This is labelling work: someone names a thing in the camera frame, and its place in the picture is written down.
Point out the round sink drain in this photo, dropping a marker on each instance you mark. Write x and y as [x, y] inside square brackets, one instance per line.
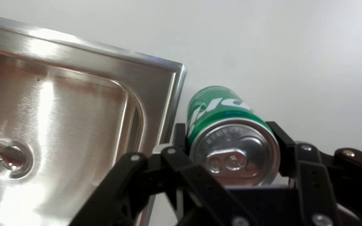
[10, 159]

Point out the green soda can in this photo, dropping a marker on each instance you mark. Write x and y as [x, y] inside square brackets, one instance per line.
[219, 117]

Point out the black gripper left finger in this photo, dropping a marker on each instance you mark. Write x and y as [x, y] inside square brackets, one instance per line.
[160, 184]

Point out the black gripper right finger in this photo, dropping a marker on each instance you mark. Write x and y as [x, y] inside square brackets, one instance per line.
[336, 184]

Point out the stainless steel sink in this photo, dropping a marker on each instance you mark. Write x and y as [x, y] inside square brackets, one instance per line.
[63, 126]

